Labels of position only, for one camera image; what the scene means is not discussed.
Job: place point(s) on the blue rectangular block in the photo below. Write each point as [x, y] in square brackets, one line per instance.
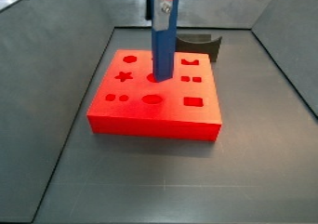
[163, 42]

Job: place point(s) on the black curved fixture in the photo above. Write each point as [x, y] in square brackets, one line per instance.
[199, 43]

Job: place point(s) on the red shape-sorting board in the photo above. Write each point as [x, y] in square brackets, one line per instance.
[134, 105]

